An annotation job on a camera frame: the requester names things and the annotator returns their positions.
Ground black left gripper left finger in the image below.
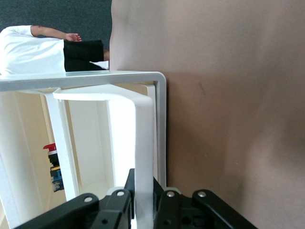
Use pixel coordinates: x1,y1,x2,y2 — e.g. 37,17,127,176
14,168,135,229

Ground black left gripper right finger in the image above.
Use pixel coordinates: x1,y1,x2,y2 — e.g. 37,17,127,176
152,177,258,229

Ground person's forearm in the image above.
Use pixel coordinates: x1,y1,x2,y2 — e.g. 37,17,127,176
30,25,70,40

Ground red emergency stop button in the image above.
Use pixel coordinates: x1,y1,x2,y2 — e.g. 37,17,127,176
42,143,65,193

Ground white drawer cabinet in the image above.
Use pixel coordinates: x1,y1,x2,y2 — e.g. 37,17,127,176
0,71,167,229

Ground person's hand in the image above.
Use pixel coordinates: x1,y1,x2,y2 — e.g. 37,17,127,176
65,33,83,43

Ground person in white shirt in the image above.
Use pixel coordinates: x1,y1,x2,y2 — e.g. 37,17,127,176
0,25,111,76

